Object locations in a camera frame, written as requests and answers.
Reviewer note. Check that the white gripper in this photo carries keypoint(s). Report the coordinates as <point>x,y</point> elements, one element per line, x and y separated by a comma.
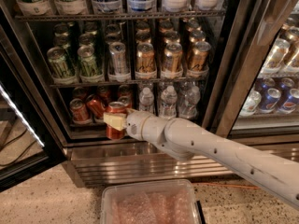
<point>134,125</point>

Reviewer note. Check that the red coke can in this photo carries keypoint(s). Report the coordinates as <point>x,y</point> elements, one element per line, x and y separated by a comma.
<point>96,105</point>
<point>79,111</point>
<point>104,93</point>
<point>80,93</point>
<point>124,90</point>
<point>115,108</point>

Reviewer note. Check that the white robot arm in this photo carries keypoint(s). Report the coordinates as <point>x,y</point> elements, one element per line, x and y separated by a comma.
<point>182,139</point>

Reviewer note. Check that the silver can front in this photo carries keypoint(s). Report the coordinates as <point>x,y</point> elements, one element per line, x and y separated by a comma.
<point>117,52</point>

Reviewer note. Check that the gold can front left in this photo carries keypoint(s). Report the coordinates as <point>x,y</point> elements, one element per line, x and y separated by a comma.
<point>145,62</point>

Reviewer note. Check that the gold can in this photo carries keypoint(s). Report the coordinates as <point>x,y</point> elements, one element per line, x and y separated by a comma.
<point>198,56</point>
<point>172,57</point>
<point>145,62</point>

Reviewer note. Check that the steel fridge bottom grille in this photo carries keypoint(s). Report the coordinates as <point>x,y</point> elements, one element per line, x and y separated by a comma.
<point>93,164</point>

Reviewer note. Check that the green can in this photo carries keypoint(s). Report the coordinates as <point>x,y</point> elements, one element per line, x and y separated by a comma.
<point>88,61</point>
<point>60,63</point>

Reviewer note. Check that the green can front left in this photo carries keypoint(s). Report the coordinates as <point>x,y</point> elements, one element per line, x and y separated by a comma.
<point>60,63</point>

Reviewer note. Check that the gold can front middle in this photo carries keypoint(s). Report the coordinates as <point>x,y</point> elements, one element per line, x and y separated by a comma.
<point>172,57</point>

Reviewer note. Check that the open fridge glass door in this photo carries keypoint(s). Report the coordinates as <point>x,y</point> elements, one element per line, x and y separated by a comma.
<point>30,147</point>

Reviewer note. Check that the gold can front right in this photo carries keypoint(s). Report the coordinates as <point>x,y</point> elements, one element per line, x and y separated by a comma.
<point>198,56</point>

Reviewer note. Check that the white can behind glass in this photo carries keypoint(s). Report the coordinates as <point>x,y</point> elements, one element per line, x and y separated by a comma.
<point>251,103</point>

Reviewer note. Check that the closed fridge right door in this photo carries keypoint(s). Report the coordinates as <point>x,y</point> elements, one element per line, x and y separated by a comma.
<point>253,31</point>

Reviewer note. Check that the blue pepsi can front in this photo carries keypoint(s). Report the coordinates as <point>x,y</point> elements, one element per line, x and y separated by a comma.
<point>269,100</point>

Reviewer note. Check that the blue pepsi can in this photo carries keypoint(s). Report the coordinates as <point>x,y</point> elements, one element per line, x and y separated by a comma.
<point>269,100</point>
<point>289,101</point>

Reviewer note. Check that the blue pepsi can right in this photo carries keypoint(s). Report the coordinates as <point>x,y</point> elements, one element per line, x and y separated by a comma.
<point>289,101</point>

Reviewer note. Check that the water bottle front left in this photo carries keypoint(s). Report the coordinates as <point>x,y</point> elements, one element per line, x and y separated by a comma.
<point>146,100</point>

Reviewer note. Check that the water bottle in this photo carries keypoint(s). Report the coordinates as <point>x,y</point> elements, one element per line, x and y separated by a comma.
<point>168,102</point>
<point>188,106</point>
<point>146,100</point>

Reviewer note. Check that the water bottle front middle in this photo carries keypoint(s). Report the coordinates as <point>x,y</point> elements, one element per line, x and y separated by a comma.
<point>168,102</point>

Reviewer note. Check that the water bottle front right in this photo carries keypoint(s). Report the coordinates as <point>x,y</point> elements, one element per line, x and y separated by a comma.
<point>188,106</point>

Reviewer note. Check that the clear plastic bin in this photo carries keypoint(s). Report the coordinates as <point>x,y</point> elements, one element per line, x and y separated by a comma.
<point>156,202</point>

